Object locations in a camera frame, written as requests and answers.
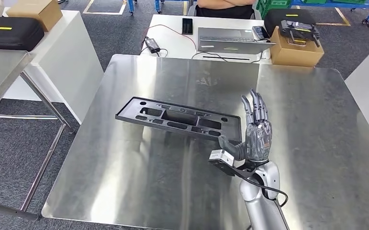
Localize long black plastic panel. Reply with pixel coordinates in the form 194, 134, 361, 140
115, 96, 243, 145

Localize stainless steel workbench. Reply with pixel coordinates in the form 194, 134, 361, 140
41, 54, 369, 230

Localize black power adapter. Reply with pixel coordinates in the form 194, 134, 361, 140
145, 37, 161, 54

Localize white office desk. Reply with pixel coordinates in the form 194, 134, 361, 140
140, 14, 272, 65

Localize grey open laptop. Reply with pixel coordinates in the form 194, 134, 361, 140
197, 27, 277, 55

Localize black smartphone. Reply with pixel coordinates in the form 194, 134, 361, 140
181, 17, 194, 35

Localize person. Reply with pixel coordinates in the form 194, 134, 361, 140
195, 0, 256, 20

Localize small handheld terminal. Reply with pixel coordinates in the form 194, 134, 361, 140
251, 25, 270, 41

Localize open brown cardboard box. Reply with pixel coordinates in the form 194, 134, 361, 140
269, 26, 325, 68

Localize white cabinet panel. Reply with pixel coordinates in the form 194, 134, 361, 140
345, 37, 369, 138
1, 10, 105, 125

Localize black zip carry case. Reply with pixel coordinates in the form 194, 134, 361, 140
0, 16, 45, 52
264, 8, 316, 36

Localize green plastic crate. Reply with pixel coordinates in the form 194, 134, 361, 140
255, 0, 293, 19

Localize black remote controller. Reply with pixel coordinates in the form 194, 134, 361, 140
280, 19, 321, 48

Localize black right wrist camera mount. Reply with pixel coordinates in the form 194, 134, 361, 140
208, 149, 258, 183

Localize black adapter cable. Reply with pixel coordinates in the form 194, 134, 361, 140
140, 34, 169, 58

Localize red cable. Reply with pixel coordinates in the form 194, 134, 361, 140
142, 23, 198, 48

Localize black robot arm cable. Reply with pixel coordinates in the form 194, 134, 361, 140
239, 176, 289, 208

